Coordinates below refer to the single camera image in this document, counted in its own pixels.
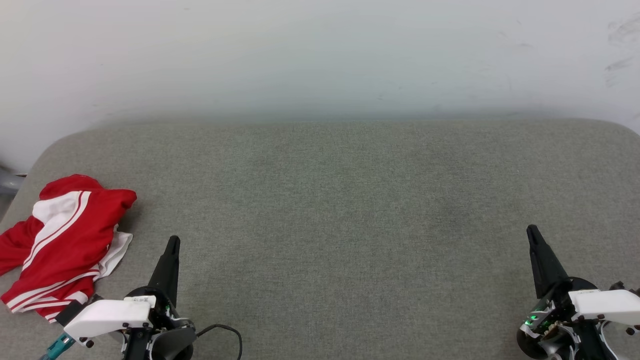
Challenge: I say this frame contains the red and white jersey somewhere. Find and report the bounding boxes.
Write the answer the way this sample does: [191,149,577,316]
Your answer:
[0,174,138,324]

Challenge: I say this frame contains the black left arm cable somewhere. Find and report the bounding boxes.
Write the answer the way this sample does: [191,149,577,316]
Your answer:
[195,324,243,360]

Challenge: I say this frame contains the grey fabric sofa cushion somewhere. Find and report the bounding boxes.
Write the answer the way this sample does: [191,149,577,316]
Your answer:
[0,119,640,360]

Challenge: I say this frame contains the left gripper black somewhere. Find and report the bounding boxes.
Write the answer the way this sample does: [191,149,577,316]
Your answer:
[124,236,196,360]

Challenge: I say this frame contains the grey metal pipe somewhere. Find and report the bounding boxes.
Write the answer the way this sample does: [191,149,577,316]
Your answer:
[0,165,26,195]

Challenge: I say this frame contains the teal left camera connector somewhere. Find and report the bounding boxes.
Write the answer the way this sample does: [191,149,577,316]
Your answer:
[40,332,76,360]

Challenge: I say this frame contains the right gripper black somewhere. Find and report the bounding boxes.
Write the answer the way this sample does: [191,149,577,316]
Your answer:
[516,224,599,360]

